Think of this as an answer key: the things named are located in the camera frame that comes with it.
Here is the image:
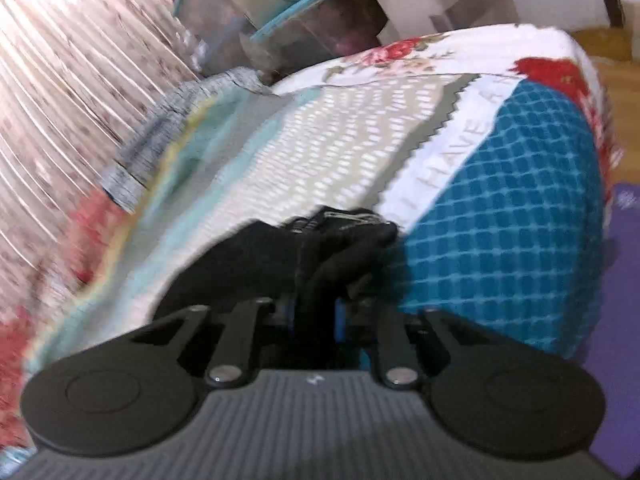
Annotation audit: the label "grey patterned cloth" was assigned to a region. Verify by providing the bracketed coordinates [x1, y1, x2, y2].
[99, 67, 273, 208]

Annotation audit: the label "purple mat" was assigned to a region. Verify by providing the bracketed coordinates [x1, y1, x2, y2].
[570, 182, 640, 478]

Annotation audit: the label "beige floral curtain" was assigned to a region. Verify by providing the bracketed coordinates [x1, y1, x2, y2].
[0, 0, 213, 311]

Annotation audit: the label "clear bin with teal rim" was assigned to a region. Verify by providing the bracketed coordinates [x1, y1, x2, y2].
[172, 0, 388, 78]

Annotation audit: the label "black pants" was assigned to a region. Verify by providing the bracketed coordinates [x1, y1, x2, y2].
[151, 205, 401, 356]

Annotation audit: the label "white floral bedsheet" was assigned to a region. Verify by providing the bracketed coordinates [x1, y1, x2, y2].
[274, 22, 623, 201]

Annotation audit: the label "teal beige patterned blanket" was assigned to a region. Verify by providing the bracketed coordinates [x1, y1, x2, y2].
[30, 72, 607, 363]

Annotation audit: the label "floral striped cloth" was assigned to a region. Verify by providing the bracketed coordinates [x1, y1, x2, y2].
[0, 195, 131, 453]

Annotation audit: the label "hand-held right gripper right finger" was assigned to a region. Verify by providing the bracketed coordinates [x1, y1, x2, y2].
[332, 297, 502, 391]

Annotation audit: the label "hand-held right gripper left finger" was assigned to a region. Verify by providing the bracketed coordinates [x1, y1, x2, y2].
[129, 297, 301, 390]

